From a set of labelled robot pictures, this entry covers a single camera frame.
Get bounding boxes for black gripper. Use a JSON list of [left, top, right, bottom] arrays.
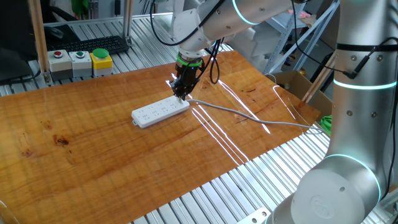
[[170, 63, 203, 103]]

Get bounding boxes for white power strip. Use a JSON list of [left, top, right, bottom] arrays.
[[131, 95, 191, 129]]

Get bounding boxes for yellow box green mushroom button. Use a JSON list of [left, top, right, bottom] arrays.
[[90, 48, 114, 77]]

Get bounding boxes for small green button box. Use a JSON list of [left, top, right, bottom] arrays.
[[68, 50, 93, 78]]

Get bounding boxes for red button control box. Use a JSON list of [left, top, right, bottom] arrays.
[[47, 49, 73, 81]]

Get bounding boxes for white foam block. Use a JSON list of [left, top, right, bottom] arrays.
[[229, 21, 274, 72]]

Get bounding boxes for black keyboard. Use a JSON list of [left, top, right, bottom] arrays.
[[46, 35, 131, 55]]

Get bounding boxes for cardboard box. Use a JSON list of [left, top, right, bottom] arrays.
[[267, 70, 333, 121]]

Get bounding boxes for wood-grain table mat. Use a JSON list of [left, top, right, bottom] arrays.
[[0, 50, 321, 224]]

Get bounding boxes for white metal shelf rack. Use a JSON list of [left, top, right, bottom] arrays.
[[264, 0, 341, 75]]

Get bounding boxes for green hanging object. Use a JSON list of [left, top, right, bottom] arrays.
[[70, 0, 91, 18]]

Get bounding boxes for wooden sticks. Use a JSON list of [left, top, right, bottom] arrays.
[[301, 51, 338, 103]]

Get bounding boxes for pink cloth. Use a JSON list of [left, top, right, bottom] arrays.
[[287, 9, 312, 19]]

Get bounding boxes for green cloth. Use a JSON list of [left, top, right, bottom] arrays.
[[320, 114, 333, 136]]

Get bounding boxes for black monitor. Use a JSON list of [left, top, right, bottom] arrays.
[[0, 0, 40, 83]]

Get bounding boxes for grey power strip cable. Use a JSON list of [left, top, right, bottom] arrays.
[[186, 98, 330, 136]]

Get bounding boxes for upright aluminium post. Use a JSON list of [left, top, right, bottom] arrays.
[[122, 0, 134, 46]]

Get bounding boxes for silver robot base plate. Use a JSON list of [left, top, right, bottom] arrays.
[[238, 207, 271, 224]]

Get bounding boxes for wooden post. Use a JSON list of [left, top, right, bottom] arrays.
[[27, 0, 50, 74]]

